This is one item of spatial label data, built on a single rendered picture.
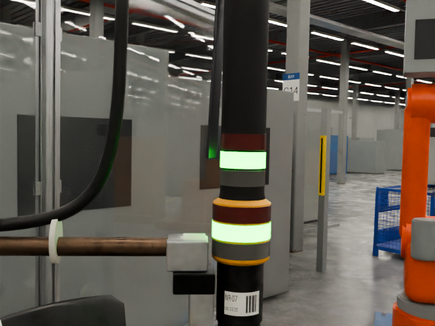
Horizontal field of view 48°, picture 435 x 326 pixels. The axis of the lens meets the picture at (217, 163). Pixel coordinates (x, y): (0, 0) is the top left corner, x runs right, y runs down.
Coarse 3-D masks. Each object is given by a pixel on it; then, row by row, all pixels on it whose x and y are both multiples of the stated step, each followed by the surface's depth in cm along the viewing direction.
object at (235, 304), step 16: (224, 272) 36; (240, 272) 35; (256, 272) 36; (224, 288) 36; (240, 288) 35; (256, 288) 36; (224, 304) 36; (240, 304) 35; (256, 304) 36; (224, 320) 36; (240, 320) 35; (256, 320) 36
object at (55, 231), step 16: (128, 0) 35; (128, 16) 35; (112, 96) 35; (112, 112) 35; (112, 128) 35; (112, 144) 35; (112, 160) 35; (96, 176) 35; (96, 192) 36; (64, 208) 35; (80, 208) 35; (0, 224) 35; (16, 224) 35; (32, 224) 35
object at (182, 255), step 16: (176, 240) 35; (192, 240) 36; (176, 256) 35; (192, 256) 35; (176, 272) 35; (192, 272) 35; (208, 272) 35; (176, 288) 35; (192, 288) 35; (208, 288) 35; (192, 304) 35; (208, 304) 35; (192, 320) 35; (208, 320) 35
